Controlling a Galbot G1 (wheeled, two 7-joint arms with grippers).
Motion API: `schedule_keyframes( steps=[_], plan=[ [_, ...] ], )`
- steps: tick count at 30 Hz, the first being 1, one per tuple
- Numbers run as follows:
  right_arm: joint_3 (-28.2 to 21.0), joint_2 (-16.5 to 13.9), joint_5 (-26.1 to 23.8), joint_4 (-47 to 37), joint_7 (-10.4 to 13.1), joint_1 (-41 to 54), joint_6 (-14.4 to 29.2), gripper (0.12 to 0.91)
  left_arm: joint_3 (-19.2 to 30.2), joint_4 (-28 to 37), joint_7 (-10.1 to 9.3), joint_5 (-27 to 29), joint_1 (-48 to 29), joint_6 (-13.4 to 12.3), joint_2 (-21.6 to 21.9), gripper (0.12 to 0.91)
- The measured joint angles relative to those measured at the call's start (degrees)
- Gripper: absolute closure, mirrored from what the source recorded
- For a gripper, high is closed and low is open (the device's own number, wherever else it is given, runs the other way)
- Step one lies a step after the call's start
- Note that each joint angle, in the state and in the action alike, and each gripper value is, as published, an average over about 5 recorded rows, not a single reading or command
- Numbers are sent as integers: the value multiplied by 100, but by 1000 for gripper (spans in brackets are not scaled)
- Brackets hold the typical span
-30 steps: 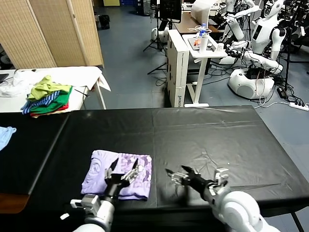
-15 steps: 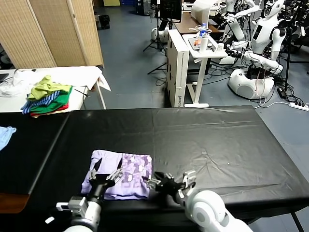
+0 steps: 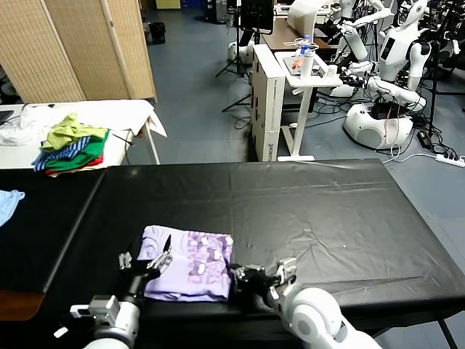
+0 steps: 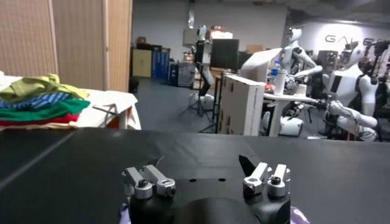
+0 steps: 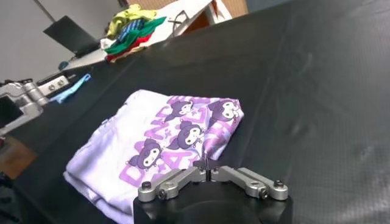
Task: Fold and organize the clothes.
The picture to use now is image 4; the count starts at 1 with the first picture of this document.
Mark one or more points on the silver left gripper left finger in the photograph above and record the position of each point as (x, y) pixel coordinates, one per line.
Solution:
(143, 182)

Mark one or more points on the yellow-green garment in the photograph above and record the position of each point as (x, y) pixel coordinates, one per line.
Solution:
(30, 86)

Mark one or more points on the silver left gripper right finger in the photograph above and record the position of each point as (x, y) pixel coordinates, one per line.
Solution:
(263, 179)

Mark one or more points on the white thermos bottle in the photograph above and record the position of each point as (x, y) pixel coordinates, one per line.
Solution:
(279, 83)

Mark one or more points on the beige garment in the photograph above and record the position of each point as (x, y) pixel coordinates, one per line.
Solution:
(45, 126)

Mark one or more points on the large black table cover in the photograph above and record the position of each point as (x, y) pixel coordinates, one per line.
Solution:
(198, 149)

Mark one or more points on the green garment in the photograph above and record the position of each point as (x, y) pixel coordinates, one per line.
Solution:
(61, 111)

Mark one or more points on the clear water bottle blue cap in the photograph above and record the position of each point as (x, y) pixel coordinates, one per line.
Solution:
(275, 65)

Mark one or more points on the bamboo folding screen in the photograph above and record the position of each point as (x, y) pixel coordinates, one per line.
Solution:
(76, 39)

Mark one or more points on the tall white cardboard box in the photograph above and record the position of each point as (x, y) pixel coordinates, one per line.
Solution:
(243, 106)

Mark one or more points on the white side table frame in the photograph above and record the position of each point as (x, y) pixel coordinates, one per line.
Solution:
(122, 117)

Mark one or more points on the white humanoid robot raised arm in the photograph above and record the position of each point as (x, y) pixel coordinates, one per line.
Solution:
(294, 54)

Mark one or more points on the white paper cup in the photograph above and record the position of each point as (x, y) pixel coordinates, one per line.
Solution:
(301, 90)

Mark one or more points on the black monitor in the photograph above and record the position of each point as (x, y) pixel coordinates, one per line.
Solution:
(224, 54)

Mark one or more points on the blue cabinet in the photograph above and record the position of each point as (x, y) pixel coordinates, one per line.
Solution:
(160, 64)

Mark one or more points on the white curved panel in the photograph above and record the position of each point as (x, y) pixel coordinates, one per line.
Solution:
(259, 62)

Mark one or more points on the white standing desk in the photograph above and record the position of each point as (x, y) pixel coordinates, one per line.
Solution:
(275, 115)

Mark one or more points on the white side table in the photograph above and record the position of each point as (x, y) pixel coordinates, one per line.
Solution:
(112, 103)

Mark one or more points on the red garment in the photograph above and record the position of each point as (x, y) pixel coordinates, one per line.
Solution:
(45, 120)

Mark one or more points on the black tripod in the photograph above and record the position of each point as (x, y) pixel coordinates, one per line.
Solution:
(199, 100)

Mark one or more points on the lavender t-shirt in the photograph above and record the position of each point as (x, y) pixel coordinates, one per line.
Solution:
(300, 216)

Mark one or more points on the beige cabinet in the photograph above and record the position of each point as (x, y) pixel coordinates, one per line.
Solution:
(141, 63)

